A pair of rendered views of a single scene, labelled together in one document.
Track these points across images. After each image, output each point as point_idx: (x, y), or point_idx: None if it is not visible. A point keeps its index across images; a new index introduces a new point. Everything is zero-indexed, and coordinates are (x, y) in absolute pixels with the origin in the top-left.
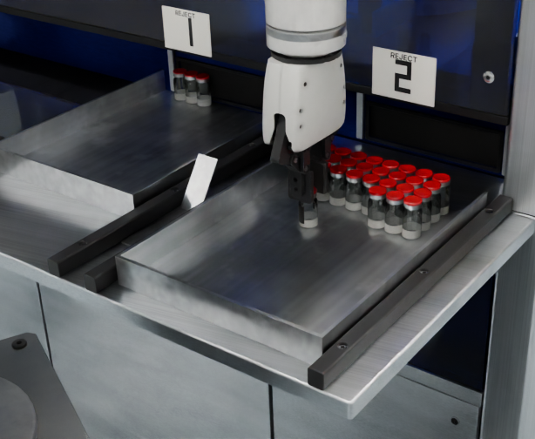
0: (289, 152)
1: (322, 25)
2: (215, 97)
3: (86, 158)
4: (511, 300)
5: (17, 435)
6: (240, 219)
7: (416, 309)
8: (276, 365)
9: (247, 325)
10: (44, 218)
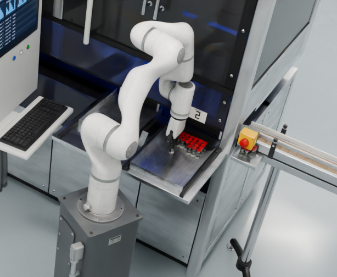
0: None
1: (185, 113)
2: None
3: None
4: (217, 171)
5: (120, 205)
6: (153, 149)
7: (200, 179)
8: (171, 192)
9: (164, 182)
10: None
